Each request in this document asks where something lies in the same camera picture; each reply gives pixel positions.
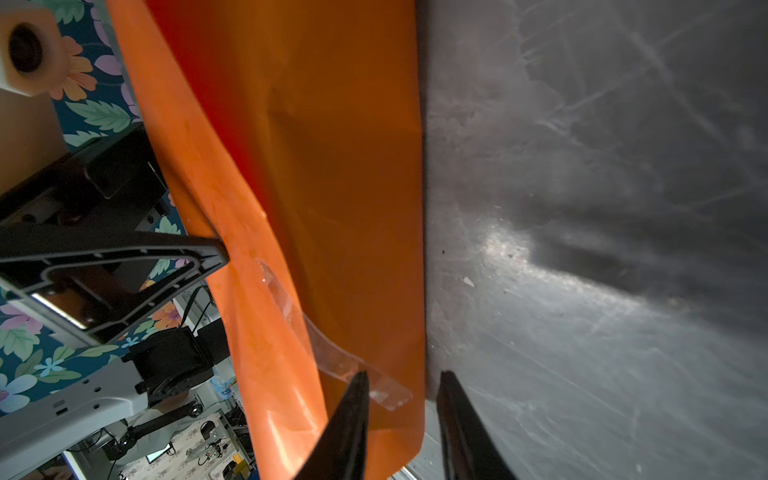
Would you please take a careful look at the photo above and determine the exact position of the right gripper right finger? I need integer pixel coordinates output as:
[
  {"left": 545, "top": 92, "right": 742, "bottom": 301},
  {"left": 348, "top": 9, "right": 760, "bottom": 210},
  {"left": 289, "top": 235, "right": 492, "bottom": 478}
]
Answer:
[{"left": 436, "top": 370, "right": 518, "bottom": 480}]

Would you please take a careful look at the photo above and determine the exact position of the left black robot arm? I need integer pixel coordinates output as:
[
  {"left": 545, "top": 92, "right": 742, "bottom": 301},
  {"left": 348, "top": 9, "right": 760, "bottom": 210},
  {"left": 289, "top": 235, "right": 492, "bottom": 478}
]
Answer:
[{"left": 1, "top": 124, "right": 229, "bottom": 479}]

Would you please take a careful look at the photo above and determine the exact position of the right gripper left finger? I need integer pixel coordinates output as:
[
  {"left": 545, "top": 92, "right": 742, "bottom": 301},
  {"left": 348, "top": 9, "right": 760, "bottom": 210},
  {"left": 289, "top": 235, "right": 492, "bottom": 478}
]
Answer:
[{"left": 294, "top": 371, "right": 370, "bottom": 480}]

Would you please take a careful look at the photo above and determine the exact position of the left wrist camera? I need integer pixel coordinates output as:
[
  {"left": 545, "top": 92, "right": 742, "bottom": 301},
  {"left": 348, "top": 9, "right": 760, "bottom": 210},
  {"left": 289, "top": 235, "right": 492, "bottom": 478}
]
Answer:
[{"left": 1, "top": 1, "right": 70, "bottom": 97}]

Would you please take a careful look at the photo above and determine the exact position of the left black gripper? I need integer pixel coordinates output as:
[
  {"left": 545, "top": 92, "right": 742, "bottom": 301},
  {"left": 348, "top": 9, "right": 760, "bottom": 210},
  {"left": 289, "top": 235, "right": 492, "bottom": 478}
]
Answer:
[{"left": 1, "top": 123, "right": 229, "bottom": 348}]

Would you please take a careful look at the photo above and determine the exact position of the clear tape strip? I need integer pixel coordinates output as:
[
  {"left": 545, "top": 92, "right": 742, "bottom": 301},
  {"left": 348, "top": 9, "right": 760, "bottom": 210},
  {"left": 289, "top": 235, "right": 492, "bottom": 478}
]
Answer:
[{"left": 256, "top": 259, "right": 413, "bottom": 412}]

